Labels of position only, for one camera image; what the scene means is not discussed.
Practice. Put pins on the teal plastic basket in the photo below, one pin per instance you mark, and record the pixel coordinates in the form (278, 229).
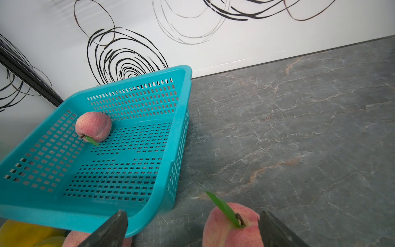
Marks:
(55, 178)

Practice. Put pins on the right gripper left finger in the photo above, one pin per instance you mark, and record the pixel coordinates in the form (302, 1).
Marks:
(110, 234)

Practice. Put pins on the yellow peach with leaf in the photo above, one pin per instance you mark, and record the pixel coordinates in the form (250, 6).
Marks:
(20, 234)

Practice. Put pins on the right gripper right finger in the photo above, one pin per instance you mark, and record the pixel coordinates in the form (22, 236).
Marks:
(275, 233)

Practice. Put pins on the pink peach with leaf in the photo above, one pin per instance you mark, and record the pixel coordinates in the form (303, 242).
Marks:
(231, 225)

